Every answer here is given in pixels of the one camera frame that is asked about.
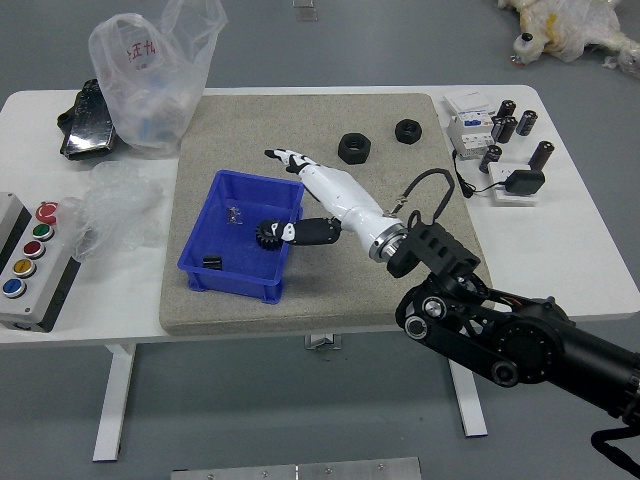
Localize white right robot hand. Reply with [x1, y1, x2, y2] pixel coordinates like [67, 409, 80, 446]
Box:
[259, 147, 402, 250]

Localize black gear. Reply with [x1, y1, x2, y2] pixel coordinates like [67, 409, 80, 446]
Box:
[254, 219, 290, 251]

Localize big black nut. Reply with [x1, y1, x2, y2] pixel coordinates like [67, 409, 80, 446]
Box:
[337, 132, 373, 165]

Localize small black nut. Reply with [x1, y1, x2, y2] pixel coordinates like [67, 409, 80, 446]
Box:
[394, 118, 424, 144]

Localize blue plastic box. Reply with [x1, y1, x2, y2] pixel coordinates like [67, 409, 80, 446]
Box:
[178, 169, 306, 305]

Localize grey push-button control box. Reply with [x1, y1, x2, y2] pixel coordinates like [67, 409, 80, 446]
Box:
[0, 192, 84, 334]

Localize grey-brown mat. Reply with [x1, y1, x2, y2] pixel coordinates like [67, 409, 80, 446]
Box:
[158, 93, 492, 337]

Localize white circuit breaker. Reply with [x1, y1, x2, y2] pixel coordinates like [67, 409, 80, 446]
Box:
[446, 112, 499, 161]

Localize small white carton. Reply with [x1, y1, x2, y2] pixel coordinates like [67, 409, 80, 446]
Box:
[442, 91, 494, 117]

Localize white power socket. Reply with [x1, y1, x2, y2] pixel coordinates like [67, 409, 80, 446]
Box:
[487, 160, 541, 207]

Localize black power adapter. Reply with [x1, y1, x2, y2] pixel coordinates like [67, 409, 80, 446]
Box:
[504, 168, 546, 196]

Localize metal floor outlet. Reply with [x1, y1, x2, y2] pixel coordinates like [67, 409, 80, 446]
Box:
[292, 0, 320, 22]

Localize clear plastic bag red print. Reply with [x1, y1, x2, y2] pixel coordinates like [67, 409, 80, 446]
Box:
[88, 0, 230, 160]

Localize white table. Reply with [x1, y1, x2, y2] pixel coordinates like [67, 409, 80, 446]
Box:
[0, 84, 640, 346]

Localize crumpled clear plastic wrap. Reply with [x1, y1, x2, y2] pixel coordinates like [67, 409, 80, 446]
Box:
[59, 160, 169, 262]

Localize white table leg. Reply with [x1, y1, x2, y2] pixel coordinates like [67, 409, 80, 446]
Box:
[92, 343, 137, 463]
[447, 359, 489, 439]

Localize black plastic housing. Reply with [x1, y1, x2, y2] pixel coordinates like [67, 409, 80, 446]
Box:
[57, 78, 119, 164]

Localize grey metal plate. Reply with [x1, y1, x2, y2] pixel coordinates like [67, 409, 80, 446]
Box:
[170, 455, 423, 480]

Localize plush toy in plastic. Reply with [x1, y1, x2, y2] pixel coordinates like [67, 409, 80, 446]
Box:
[497, 0, 640, 81]

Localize black adapter cord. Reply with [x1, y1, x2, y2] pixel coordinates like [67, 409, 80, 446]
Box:
[451, 148, 509, 200]

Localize metal bracket under table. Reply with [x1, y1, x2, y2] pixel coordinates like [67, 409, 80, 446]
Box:
[304, 333, 344, 351]

